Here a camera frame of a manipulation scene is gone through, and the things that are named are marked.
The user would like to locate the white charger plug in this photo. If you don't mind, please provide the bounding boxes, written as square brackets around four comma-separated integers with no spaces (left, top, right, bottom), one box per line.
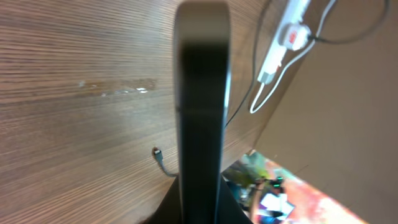
[280,23,312,51]

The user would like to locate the black USB charging cable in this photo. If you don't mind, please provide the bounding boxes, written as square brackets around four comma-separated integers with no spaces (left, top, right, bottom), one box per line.
[152,0,391,178]

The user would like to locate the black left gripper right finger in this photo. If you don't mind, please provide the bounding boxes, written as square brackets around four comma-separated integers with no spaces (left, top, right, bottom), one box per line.
[216,176,252,224]

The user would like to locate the white power strip cable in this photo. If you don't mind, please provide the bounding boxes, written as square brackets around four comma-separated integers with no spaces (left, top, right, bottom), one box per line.
[249,0,337,114]

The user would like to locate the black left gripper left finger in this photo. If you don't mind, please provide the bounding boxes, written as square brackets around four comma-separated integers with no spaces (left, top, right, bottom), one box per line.
[139,177,182,224]

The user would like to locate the white power strip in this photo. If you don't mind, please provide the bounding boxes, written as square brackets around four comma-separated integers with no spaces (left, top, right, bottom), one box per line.
[257,0,312,85]

